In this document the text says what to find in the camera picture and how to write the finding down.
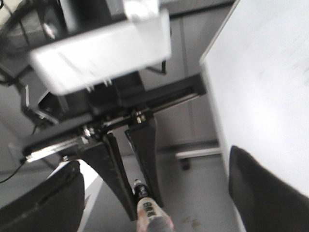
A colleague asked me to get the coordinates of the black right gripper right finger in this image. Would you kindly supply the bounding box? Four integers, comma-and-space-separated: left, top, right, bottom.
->
228, 145, 309, 232

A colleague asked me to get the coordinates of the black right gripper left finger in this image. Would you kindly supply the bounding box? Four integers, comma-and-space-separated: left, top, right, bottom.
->
0, 161, 85, 232

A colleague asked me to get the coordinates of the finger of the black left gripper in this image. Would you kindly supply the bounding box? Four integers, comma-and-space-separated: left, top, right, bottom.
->
125, 118, 164, 207
80, 133, 137, 221

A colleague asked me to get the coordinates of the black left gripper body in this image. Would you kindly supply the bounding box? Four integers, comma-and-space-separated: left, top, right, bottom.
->
21, 74, 206, 162

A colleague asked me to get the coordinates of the black and white whiteboard marker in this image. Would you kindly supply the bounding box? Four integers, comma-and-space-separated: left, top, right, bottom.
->
134, 179, 174, 232

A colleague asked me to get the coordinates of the wheeled whiteboard stand leg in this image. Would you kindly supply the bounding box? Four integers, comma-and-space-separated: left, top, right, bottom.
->
157, 140, 222, 171

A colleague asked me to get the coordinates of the black floor cable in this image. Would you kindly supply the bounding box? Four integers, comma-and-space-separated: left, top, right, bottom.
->
0, 120, 39, 184

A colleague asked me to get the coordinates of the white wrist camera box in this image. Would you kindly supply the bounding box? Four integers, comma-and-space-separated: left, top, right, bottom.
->
28, 9, 171, 95

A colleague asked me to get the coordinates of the white whiteboard with metal frame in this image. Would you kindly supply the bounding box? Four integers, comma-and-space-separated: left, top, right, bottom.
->
199, 0, 309, 232

